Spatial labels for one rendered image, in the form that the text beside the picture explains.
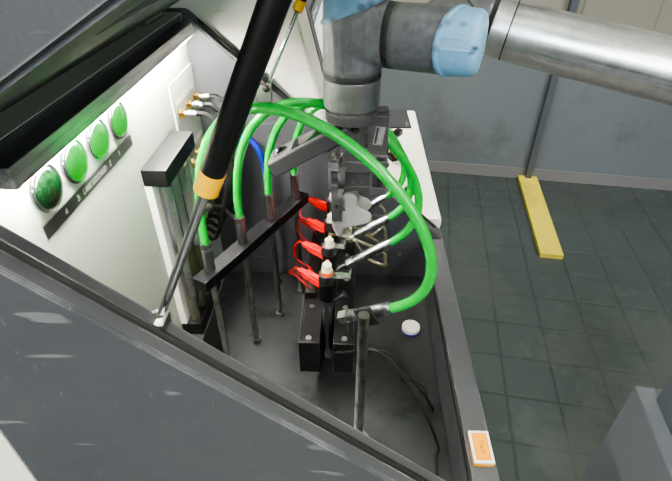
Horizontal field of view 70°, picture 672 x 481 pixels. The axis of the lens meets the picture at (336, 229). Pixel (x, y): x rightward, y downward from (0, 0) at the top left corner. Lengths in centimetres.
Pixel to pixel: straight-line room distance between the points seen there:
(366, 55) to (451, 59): 10
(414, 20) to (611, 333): 211
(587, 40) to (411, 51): 22
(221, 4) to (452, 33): 56
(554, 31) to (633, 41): 9
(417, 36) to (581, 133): 296
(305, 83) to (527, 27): 49
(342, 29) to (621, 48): 33
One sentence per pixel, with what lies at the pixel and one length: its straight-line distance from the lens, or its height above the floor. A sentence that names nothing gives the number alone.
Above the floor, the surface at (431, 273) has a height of 124.
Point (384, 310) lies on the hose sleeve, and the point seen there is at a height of 116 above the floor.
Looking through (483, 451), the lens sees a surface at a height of 96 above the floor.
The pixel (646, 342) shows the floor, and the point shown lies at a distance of 256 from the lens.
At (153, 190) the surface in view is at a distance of 79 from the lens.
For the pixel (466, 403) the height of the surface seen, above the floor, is 95.
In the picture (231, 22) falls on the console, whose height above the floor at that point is 142.
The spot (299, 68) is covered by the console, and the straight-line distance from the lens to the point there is 102.
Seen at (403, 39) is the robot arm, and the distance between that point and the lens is 57.
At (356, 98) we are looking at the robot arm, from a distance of 62.
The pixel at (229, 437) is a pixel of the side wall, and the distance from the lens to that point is 54.
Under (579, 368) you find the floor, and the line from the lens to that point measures 231.
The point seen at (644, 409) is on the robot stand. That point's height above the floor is 80.
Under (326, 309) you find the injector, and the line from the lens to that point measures 86.
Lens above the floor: 163
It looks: 36 degrees down
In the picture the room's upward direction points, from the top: straight up
